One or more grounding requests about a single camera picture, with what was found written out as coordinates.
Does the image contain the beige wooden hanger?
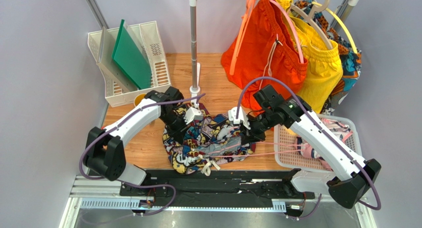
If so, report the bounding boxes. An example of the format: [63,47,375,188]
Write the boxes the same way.
[290,0,333,50]

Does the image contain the comic print shorts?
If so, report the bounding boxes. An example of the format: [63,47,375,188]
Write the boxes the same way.
[162,103,257,176]

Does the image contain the orange plastic hanger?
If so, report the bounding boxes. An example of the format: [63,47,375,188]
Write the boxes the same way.
[229,0,256,75]

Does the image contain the pink wire hanger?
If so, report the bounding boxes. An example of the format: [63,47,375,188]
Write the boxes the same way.
[195,142,300,159]

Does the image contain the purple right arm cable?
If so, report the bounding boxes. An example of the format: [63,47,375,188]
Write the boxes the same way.
[235,76,382,221]

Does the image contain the yellow shorts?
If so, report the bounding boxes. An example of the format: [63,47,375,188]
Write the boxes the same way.
[266,0,343,113]

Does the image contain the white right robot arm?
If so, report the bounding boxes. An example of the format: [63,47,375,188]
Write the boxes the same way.
[229,83,381,210]

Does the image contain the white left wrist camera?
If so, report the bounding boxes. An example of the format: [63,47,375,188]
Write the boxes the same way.
[184,107,204,124]

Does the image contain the grey plastic board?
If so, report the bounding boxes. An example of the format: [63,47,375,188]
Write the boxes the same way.
[96,27,138,92]

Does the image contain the pink patterned garment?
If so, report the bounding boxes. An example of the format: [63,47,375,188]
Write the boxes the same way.
[296,118,353,171]

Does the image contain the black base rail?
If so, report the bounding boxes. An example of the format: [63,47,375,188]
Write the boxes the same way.
[67,168,370,219]

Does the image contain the white plastic file organizer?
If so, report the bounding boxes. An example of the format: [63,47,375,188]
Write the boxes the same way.
[88,21,171,107]

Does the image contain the grey corner pole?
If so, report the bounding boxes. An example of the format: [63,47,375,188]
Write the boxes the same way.
[86,0,109,29]

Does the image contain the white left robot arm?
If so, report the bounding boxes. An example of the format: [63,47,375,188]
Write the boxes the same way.
[79,87,188,185]

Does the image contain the pink plastic hanger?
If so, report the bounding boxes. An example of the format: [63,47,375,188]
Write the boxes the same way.
[269,0,305,63]

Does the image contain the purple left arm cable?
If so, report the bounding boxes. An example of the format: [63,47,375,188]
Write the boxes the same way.
[78,93,207,217]

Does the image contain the white mug yellow inside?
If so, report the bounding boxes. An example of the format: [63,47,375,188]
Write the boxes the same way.
[133,94,146,107]

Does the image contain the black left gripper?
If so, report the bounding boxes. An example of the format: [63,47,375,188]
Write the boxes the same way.
[160,111,192,145]

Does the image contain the patterned orange blue shorts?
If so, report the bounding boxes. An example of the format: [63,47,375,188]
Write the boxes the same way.
[288,12,362,114]

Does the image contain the white plastic laundry basket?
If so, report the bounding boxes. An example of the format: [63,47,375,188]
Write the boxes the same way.
[274,114,362,172]

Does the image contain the green plastic board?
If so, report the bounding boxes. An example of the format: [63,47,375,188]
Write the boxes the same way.
[111,19,152,89]

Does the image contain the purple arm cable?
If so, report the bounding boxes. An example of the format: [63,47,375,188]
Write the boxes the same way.
[235,76,382,221]
[78,93,207,217]

